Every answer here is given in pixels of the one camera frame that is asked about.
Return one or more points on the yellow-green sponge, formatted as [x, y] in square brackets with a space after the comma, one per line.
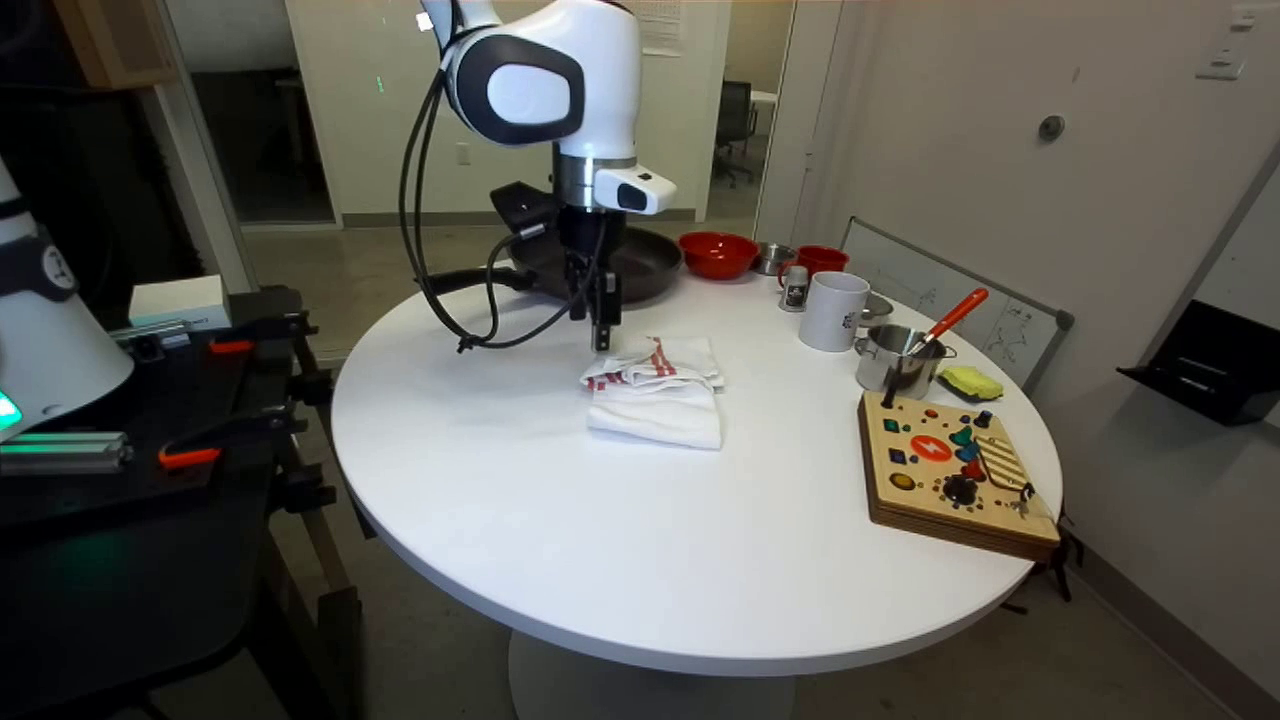
[973, 381]

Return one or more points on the white mug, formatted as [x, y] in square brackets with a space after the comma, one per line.
[835, 314]

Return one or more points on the round white pedestal table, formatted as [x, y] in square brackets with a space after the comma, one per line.
[665, 534]

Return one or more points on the white towel with red stripes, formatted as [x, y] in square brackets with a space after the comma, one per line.
[661, 406]

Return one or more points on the small metal cup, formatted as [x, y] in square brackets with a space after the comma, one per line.
[792, 286]

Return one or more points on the round grey wall stopper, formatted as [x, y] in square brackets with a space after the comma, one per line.
[1055, 130]

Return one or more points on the small metal pot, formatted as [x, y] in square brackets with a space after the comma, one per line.
[888, 361]

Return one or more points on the wooden board with coloured pieces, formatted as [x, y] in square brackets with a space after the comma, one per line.
[953, 474]

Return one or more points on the black frying pan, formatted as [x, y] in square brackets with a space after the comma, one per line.
[645, 267]

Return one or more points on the white door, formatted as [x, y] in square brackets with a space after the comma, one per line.
[687, 123]

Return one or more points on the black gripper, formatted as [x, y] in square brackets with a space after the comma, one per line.
[589, 246]

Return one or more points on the whiteboard leaning on wall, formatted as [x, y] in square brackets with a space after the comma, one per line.
[933, 286]

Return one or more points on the black clamp with orange tip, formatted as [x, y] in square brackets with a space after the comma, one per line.
[203, 452]
[232, 344]

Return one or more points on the red bowl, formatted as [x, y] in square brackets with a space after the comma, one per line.
[722, 256]

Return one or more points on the black robot cart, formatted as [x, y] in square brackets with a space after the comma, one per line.
[132, 573]

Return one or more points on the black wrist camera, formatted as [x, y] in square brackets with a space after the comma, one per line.
[522, 204]

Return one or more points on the white box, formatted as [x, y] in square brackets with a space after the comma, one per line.
[178, 303]

